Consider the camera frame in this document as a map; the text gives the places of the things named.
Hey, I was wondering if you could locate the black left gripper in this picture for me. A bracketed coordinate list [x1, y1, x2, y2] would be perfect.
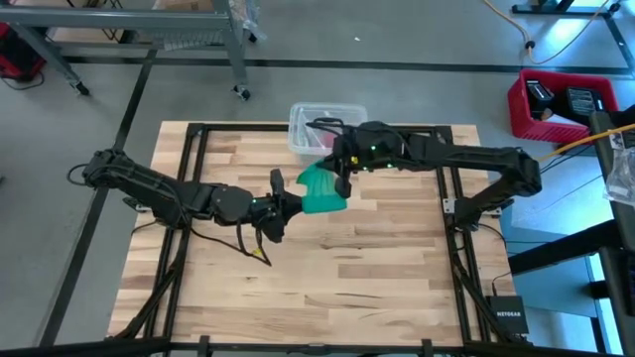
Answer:
[250, 168, 305, 244]

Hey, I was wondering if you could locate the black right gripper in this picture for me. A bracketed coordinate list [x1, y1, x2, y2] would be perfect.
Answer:
[317, 129, 373, 199]

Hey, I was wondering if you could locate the green elastic bandage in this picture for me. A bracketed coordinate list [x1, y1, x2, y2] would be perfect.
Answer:
[296, 159, 349, 216]

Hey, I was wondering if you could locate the clear plastic storage box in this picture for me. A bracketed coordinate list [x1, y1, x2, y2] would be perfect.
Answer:
[288, 101, 369, 158]

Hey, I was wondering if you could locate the clear plastic wrap on workbench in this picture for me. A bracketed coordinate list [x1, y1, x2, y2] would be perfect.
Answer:
[228, 0, 269, 44]

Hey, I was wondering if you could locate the red plastic crate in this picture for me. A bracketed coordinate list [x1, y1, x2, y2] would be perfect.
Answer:
[507, 68, 620, 146]

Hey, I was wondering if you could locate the black charger with label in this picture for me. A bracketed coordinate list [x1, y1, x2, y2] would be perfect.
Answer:
[525, 79, 556, 120]

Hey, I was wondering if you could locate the grey metal workbench wooden top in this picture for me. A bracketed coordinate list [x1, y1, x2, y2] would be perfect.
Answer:
[0, 0, 252, 102]

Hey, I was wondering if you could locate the black metal stand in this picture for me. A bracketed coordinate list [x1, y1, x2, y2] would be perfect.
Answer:
[508, 109, 635, 331]

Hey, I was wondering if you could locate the black ribbed power brick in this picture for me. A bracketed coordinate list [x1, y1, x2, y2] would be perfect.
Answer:
[564, 87, 605, 120]

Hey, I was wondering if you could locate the crumpled clear plastic bag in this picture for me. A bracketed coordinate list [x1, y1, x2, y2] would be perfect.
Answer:
[602, 143, 635, 208]

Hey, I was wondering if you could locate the red machine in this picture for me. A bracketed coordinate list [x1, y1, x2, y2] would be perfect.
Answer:
[0, 22, 49, 81]

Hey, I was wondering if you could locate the black handle in box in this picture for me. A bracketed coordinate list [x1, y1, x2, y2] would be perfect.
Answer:
[306, 117, 346, 131]

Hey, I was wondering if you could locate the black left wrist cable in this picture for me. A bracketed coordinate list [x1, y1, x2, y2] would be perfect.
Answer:
[190, 217, 273, 268]

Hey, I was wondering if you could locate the black metal table frame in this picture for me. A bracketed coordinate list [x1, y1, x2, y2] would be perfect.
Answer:
[0, 122, 635, 357]

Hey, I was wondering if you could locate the black Netgear network switch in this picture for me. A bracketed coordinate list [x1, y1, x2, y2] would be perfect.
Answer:
[484, 295, 531, 336]

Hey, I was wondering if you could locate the yellow floor cable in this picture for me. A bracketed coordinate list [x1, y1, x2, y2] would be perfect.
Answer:
[483, 0, 616, 66]

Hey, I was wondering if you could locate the yellow hanging cable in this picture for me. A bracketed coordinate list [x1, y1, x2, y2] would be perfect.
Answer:
[538, 122, 635, 163]

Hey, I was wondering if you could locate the black floor frame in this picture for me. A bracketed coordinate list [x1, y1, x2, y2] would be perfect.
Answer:
[511, 0, 635, 76]

